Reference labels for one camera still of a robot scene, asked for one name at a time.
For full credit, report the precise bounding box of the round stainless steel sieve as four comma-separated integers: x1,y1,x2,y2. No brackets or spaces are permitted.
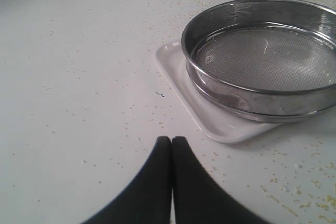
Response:
181,0,335,123

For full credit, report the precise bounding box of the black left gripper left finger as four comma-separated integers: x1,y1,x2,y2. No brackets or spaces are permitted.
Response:
85,136,172,223

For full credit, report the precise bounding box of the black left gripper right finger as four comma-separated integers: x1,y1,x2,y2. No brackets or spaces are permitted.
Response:
171,136,267,223

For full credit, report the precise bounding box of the white rectangular plastic tray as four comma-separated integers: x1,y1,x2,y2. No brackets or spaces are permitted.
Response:
154,41,281,144

